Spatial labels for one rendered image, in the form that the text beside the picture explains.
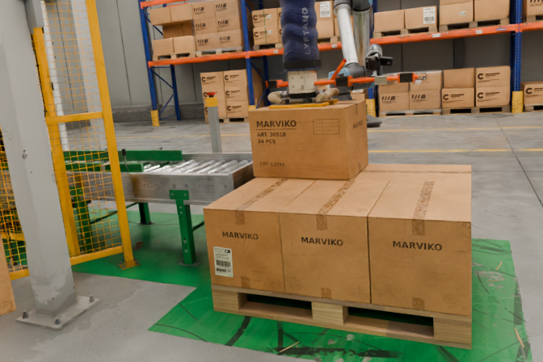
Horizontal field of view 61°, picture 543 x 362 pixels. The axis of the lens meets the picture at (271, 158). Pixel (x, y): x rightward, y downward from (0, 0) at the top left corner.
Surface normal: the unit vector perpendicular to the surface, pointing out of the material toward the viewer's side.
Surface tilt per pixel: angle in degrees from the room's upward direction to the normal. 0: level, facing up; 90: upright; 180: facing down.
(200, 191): 90
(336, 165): 90
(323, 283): 90
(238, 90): 87
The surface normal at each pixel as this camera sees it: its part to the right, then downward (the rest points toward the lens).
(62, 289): 0.92, 0.00
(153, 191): -0.39, 0.21
